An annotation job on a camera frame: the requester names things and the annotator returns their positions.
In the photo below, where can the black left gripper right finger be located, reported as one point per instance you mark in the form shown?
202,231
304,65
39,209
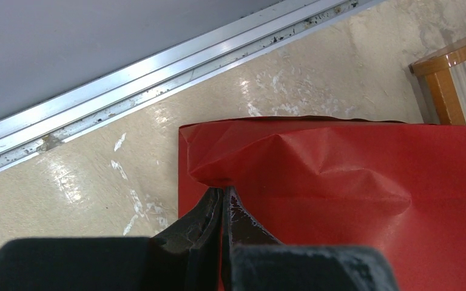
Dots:
254,259

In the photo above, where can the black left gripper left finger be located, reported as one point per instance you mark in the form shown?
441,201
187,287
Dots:
184,256

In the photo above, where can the red paper bag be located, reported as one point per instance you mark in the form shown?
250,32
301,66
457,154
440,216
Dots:
397,187

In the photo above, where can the wooden shelf rack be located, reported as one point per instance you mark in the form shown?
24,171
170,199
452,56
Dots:
443,74

